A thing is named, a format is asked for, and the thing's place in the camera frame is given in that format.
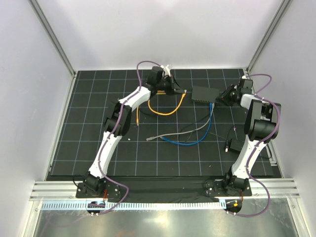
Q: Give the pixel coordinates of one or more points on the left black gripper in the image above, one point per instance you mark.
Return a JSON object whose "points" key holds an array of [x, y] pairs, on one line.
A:
{"points": [[174, 86]]}

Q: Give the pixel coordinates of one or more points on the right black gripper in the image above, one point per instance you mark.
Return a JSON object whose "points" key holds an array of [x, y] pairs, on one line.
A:
{"points": [[223, 96]]}

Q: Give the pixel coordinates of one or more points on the black network switch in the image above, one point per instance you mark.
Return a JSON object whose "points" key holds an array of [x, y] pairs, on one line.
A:
{"points": [[204, 94]]}

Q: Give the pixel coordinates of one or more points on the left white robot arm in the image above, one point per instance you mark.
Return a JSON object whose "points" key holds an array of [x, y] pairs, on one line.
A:
{"points": [[117, 124]]}

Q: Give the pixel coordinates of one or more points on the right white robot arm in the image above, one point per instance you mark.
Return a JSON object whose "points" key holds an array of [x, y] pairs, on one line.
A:
{"points": [[260, 127]]}

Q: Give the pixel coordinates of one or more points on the black power adapter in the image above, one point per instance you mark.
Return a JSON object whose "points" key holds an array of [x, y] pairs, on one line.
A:
{"points": [[234, 145]]}

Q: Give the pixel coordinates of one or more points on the black grid mat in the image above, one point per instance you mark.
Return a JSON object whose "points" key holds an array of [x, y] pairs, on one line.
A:
{"points": [[169, 136]]}

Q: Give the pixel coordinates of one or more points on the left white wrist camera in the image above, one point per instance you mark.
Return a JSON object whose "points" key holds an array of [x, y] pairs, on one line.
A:
{"points": [[166, 71]]}

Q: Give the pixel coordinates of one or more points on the right aluminium frame post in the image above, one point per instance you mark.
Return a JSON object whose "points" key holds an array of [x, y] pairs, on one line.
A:
{"points": [[281, 11]]}

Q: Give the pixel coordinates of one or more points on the aluminium frame post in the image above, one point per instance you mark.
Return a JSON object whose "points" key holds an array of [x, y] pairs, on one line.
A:
{"points": [[52, 36], [281, 11]]}

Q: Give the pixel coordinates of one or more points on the aluminium front rail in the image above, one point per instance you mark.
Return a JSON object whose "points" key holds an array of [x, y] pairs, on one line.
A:
{"points": [[66, 190]]}

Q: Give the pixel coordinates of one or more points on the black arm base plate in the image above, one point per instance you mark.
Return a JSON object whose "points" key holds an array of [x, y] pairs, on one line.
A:
{"points": [[164, 189]]}

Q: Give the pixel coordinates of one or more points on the left aluminium frame post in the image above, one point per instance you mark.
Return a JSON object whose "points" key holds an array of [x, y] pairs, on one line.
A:
{"points": [[52, 36]]}

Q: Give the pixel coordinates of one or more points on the slotted cable duct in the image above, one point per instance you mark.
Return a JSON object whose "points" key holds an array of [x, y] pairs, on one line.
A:
{"points": [[89, 205]]}

